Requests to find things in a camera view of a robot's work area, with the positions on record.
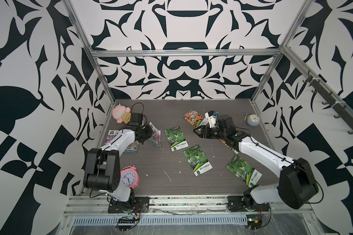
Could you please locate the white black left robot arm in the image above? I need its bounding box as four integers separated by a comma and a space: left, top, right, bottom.
83, 113, 153, 202

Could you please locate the pink flower seed packet white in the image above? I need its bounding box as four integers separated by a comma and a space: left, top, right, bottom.
150, 122, 161, 149

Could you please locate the right circuit board with wires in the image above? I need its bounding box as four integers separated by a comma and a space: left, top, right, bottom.
245, 214, 262, 231

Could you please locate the green melon seed packet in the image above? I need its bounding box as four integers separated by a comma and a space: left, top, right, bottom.
164, 126, 189, 152
183, 145, 213, 176
226, 154, 262, 188

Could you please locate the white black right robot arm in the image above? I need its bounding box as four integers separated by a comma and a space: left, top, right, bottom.
193, 112, 322, 211

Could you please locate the left circuit board with wires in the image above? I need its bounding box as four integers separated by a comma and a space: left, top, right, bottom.
116, 212, 141, 232

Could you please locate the mixed colour flower seed packet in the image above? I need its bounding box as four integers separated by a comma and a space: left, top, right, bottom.
183, 110, 208, 128

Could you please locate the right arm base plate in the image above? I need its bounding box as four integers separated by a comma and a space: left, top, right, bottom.
227, 195, 270, 212

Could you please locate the pink flower seed packet teal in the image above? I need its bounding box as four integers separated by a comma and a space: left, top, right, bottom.
105, 130, 139, 154

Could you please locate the orange flower seed packet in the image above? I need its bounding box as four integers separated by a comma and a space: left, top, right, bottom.
221, 140, 239, 154

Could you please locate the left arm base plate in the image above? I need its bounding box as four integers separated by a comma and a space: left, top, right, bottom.
108, 197, 150, 213

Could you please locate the pink striped plush toy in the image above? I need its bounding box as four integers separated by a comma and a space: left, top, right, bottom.
112, 105, 131, 124

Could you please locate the small white round clock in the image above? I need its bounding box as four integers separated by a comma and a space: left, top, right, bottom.
245, 114, 260, 127

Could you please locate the black wall hook rack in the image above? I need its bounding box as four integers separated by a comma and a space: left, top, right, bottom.
304, 70, 353, 135

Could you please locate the pink alarm clock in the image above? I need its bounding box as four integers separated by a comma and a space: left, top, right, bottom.
121, 166, 139, 189

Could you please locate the circuit board with wires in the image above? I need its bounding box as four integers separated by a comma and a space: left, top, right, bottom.
116, 212, 141, 232
245, 214, 262, 231

